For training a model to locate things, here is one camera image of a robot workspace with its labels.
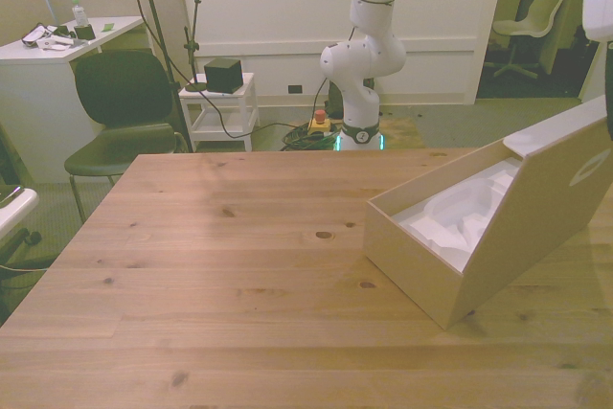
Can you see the white rounded table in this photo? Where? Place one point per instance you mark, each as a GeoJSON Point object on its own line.
{"type": "Point", "coordinates": [16, 210]}

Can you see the small white side table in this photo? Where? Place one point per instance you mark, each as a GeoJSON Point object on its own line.
{"type": "Point", "coordinates": [239, 93]}

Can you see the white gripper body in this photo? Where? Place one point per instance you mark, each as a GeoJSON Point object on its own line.
{"type": "Point", "coordinates": [609, 78]}

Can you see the tall black tripod stand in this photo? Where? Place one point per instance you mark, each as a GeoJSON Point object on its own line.
{"type": "Point", "coordinates": [158, 21]}

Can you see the white swivel chair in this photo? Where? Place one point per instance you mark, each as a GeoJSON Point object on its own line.
{"type": "Point", "coordinates": [538, 14]}

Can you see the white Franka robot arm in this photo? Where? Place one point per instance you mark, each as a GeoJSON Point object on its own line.
{"type": "Point", "coordinates": [364, 64]}

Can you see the clear plastic bottle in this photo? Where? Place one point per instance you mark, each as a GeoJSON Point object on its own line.
{"type": "Point", "coordinates": [79, 11]}

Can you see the white handheld controller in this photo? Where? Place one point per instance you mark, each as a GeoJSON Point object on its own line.
{"type": "Point", "coordinates": [52, 45]}

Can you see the white moulded foam insert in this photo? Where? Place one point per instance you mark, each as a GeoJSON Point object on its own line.
{"type": "Point", "coordinates": [445, 222]}

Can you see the white desk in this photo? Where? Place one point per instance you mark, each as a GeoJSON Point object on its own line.
{"type": "Point", "coordinates": [33, 93]}

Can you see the black cube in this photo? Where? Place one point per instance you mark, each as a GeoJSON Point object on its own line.
{"type": "Point", "coordinates": [221, 74]}

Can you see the yellow emergency stop button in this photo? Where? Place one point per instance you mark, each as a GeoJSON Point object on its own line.
{"type": "Point", "coordinates": [320, 121]}

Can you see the black office chair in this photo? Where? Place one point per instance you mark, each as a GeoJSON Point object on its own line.
{"type": "Point", "coordinates": [122, 88]}

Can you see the beige cardboard box with lid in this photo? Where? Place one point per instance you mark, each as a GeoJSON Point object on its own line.
{"type": "Point", "coordinates": [507, 256]}

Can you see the small black holder box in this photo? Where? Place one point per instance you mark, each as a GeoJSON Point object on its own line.
{"type": "Point", "coordinates": [84, 31]}

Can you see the short black microphone stand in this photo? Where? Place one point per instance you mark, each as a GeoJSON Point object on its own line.
{"type": "Point", "coordinates": [194, 45]}

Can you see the black wall outlet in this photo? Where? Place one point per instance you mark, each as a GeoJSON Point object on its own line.
{"type": "Point", "coordinates": [295, 89]}

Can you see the green paper slip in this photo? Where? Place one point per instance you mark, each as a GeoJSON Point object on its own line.
{"type": "Point", "coordinates": [108, 26]}

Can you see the white panelled cabinet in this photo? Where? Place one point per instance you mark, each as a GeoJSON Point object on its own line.
{"type": "Point", "coordinates": [268, 16]}

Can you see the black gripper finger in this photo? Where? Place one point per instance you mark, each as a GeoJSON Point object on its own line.
{"type": "Point", "coordinates": [610, 129]}

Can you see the black chair base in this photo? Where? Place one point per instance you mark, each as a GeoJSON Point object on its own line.
{"type": "Point", "coordinates": [24, 263]}

